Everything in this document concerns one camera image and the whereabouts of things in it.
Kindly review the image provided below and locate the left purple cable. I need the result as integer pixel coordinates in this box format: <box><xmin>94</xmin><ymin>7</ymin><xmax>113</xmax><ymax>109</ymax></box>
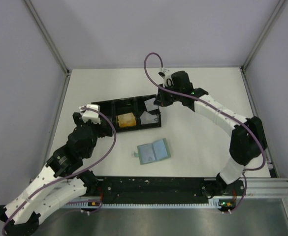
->
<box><xmin>1</xmin><ymin>106</ymin><xmax>117</xmax><ymax>234</ymax></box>

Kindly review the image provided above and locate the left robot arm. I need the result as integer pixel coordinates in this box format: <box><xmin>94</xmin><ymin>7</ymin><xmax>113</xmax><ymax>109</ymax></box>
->
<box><xmin>0</xmin><ymin>108</ymin><xmax>116</xmax><ymax>236</ymax></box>

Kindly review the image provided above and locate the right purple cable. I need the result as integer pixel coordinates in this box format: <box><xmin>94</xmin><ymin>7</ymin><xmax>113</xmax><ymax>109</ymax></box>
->
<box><xmin>143</xmin><ymin>53</ymin><xmax>267</xmax><ymax>213</ymax></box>

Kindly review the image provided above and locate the white credit card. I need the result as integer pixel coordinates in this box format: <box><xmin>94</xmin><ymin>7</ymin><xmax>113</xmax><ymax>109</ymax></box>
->
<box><xmin>144</xmin><ymin>98</ymin><xmax>159</xmax><ymax>112</ymax></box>

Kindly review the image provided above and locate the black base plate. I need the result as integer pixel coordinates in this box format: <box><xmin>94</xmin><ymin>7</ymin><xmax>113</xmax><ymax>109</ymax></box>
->
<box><xmin>94</xmin><ymin>176</ymin><xmax>221</xmax><ymax>205</ymax></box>

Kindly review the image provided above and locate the green card holder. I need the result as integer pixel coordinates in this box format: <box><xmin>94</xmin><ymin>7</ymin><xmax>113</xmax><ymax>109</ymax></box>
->
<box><xmin>133</xmin><ymin>138</ymin><xmax>171</xmax><ymax>165</ymax></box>

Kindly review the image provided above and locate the aluminium corner post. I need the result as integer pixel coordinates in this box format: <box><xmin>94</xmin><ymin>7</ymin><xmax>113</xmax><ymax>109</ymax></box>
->
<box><xmin>23</xmin><ymin>0</ymin><xmax>71</xmax><ymax>75</ymax></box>
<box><xmin>240</xmin><ymin>0</ymin><xmax>288</xmax><ymax>72</ymax></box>

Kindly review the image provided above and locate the white slotted cable duct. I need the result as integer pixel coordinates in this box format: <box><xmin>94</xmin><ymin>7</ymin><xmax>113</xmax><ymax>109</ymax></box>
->
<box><xmin>63</xmin><ymin>199</ymin><xmax>222</xmax><ymax>209</ymax></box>

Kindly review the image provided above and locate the left aluminium corner post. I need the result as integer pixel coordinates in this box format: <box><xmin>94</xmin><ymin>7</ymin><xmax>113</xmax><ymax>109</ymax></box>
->
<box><xmin>23</xmin><ymin>0</ymin><xmax>71</xmax><ymax>75</ymax></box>

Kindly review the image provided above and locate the purple cable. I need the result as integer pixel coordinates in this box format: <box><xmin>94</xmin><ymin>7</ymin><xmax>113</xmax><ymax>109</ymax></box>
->
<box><xmin>1</xmin><ymin>106</ymin><xmax>117</xmax><ymax>234</ymax></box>
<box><xmin>143</xmin><ymin>53</ymin><xmax>267</xmax><ymax>213</ymax></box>

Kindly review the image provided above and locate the black three-compartment tray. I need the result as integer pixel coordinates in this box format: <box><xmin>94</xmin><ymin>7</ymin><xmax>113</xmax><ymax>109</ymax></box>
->
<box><xmin>93</xmin><ymin>94</ymin><xmax>161</xmax><ymax>133</ymax></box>

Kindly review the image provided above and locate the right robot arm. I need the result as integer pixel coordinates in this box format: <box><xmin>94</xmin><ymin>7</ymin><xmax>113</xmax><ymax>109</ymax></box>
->
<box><xmin>154</xmin><ymin>68</ymin><xmax>267</xmax><ymax>195</ymax></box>

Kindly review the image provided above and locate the white credit cards stack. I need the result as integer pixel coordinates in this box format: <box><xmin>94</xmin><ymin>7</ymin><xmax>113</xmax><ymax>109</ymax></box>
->
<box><xmin>140</xmin><ymin>111</ymin><xmax>159</xmax><ymax>124</ymax></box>

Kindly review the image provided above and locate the aluminium frame rail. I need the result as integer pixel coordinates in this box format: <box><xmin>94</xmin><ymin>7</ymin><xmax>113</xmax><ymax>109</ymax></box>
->
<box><xmin>246</xmin><ymin>178</ymin><xmax>288</xmax><ymax>199</ymax></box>

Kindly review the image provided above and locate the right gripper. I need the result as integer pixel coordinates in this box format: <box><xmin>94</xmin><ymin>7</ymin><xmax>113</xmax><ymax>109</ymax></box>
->
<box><xmin>154</xmin><ymin>82</ymin><xmax>183</xmax><ymax>108</ymax></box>

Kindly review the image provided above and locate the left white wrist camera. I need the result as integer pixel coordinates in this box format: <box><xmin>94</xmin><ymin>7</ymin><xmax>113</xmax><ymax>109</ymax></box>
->
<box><xmin>73</xmin><ymin>104</ymin><xmax>101</xmax><ymax>125</ymax></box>

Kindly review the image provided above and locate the gold credit cards stack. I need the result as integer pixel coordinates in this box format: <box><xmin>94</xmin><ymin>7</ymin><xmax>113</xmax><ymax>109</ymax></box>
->
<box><xmin>117</xmin><ymin>113</ymin><xmax>136</xmax><ymax>128</ymax></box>

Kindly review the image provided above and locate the right aluminium corner post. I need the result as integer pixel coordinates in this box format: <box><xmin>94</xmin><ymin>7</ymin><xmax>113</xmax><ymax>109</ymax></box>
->
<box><xmin>240</xmin><ymin>0</ymin><xmax>288</xmax><ymax>72</ymax></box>

